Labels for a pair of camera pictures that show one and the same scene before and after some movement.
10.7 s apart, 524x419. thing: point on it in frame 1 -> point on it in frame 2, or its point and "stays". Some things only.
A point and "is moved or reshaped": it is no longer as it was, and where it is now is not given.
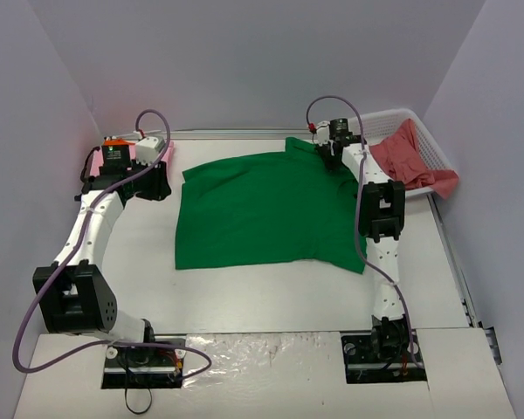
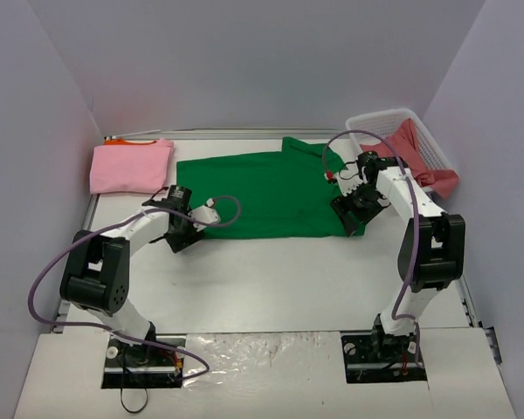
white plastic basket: (377, 127) stays
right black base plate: (362, 365) stays
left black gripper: (155, 182) -> (180, 236)
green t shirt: (267, 209) is moved or reshaped
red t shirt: (401, 155) stays
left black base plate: (146, 367) stays
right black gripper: (328, 154) -> (349, 210)
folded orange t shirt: (116, 142) stays
